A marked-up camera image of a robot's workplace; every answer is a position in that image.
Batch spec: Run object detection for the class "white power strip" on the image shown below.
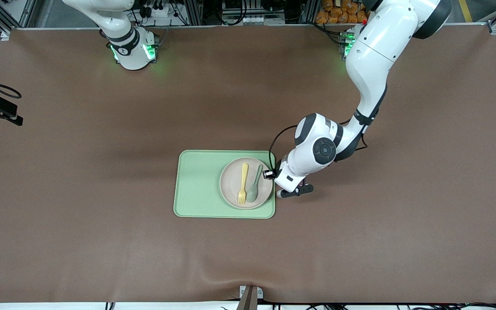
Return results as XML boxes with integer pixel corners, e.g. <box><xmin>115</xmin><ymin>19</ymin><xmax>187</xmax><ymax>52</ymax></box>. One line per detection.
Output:
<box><xmin>138</xmin><ymin>5</ymin><xmax>171</xmax><ymax>19</ymax></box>

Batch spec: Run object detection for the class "yellow plastic fork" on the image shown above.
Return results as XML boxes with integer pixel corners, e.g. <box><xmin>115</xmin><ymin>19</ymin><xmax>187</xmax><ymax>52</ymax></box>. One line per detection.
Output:
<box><xmin>238</xmin><ymin>163</ymin><xmax>249</xmax><ymax>205</ymax></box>

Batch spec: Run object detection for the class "metal clamp bracket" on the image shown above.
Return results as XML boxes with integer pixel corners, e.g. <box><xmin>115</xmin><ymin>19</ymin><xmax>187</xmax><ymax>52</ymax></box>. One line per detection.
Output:
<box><xmin>237</xmin><ymin>285</ymin><xmax>264</xmax><ymax>310</ymax></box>

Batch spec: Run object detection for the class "brown table mat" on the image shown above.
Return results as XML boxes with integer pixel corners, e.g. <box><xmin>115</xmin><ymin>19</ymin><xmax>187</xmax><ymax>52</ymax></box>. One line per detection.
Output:
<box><xmin>0</xmin><ymin>24</ymin><xmax>496</xmax><ymax>304</ymax></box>

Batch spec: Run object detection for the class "light green rectangular tray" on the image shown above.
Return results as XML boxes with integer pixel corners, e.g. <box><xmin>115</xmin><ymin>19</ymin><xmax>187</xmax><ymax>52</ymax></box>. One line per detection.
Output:
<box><xmin>173</xmin><ymin>150</ymin><xmax>276</xmax><ymax>219</ymax></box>

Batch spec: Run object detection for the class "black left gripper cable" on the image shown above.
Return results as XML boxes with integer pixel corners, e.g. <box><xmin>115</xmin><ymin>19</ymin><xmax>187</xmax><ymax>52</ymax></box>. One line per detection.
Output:
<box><xmin>268</xmin><ymin>110</ymin><xmax>369</xmax><ymax>174</ymax></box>

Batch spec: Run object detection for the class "green plastic spoon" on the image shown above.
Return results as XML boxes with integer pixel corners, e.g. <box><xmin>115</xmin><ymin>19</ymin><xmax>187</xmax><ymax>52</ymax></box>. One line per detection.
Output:
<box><xmin>246</xmin><ymin>164</ymin><xmax>264</xmax><ymax>203</ymax></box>

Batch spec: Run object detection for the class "black left camera bracket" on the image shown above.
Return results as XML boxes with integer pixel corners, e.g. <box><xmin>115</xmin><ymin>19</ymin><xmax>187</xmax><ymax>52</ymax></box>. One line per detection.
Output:
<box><xmin>280</xmin><ymin>184</ymin><xmax>314</xmax><ymax>198</ymax></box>

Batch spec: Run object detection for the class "pile of orange buns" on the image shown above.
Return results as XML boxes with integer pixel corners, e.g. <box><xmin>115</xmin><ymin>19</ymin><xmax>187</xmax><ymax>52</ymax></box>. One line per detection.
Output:
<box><xmin>316</xmin><ymin>0</ymin><xmax>375</xmax><ymax>24</ymax></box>

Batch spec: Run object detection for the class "beige round plate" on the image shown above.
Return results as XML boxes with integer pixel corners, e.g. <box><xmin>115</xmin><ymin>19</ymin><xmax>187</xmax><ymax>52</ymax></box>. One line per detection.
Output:
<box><xmin>220</xmin><ymin>157</ymin><xmax>274</xmax><ymax>210</ymax></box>

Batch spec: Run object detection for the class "white connector strip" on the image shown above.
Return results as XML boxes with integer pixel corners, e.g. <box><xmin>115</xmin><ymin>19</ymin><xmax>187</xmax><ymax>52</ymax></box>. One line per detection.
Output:
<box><xmin>222</xmin><ymin>15</ymin><xmax>266</xmax><ymax>25</ymax></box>

